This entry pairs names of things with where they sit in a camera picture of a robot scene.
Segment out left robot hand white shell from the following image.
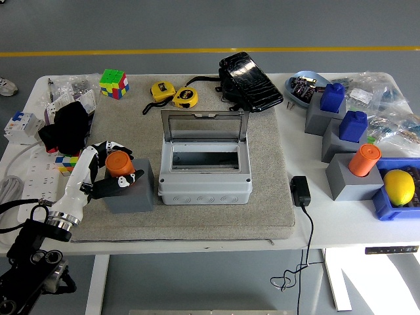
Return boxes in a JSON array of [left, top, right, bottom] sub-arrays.
[[49, 140, 146, 221]]

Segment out transparent grey box lid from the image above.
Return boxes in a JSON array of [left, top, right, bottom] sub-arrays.
[[160, 110, 251, 144]]

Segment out yellow lemon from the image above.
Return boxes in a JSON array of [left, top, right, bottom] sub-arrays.
[[383, 169, 417, 207]]

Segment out grey-brown mat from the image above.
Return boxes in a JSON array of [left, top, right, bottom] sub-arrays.
[[64, 73, 296, 243]]

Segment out black cloth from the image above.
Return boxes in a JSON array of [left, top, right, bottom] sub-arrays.
[[38, 100, 91, 155]]

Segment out clear bags of electronic parts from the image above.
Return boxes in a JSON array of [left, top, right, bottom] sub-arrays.
[[331, 72, 420, 145]]

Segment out black table control panel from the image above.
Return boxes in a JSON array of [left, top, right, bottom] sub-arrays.
[[365, 245, 420, 255]]

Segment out orange cylinder battery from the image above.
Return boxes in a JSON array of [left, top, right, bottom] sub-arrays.
[[104, 152, 135, 178], [348, 143, 383, 178]]

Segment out white table leg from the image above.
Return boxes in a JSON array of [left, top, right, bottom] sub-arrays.
[[323, 248, 354, 312], [85, 254, 111, 315]]

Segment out blue block battery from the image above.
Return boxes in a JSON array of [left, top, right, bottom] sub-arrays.
[[338, 110, 368, 144], [320, 82, 346, 114]]

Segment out blue plastic bin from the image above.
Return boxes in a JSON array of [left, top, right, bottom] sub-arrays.
[[371, 157, 420, 222]]

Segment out dark components in dish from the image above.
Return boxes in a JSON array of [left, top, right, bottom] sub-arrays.
[[288, 75, 318, 101]]

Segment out white circuit breaker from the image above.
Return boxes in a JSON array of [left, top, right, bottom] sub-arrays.
[[3, 110, 46, 145]]

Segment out grey plastic junction box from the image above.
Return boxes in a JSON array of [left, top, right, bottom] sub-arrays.
[[157, 141, 254, 206]]

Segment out yellow tape measure squarish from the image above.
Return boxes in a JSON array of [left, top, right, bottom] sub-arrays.
[[142, 81, 177, 116]]

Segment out person's shoe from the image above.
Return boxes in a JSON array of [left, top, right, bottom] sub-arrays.
[[0, 77, 18, 97]]

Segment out glossy black pouch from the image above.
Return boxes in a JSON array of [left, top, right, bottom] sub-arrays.
[[186, 51, 284, 114]]

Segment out grey cube holder round hole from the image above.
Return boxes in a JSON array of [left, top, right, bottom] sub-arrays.
[[104, 159, 155, 214]]

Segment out clear bags of small parts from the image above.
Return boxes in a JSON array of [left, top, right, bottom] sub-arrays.
[[35, 74, 99, 125]]

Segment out white power strip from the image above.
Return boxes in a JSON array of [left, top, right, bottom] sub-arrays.
[[16, 149, 64, 221]]

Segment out dark components in bin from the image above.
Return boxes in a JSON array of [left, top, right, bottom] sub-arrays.
[[406, 165, 420, 208]]

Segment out colourful puzzle cube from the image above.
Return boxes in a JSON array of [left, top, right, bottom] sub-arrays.
[[99, 68, 130, 99], [54, 153, 81, 177]]

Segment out black power adapter with cord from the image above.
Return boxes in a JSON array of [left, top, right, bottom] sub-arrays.
[[270, 175, 326, 315]]

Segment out white cable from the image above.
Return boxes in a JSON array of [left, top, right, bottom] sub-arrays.
[[0, 139, 44, 177]]

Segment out yellow tape measure round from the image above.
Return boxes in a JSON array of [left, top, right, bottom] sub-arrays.
[[172, 85, 200, 109]]

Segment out grey power strip cable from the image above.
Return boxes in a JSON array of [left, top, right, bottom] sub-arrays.
[[0, 175, 28, 214]]

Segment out light blue dish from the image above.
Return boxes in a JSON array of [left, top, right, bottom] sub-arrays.
[[283, 70, 332, 109]]

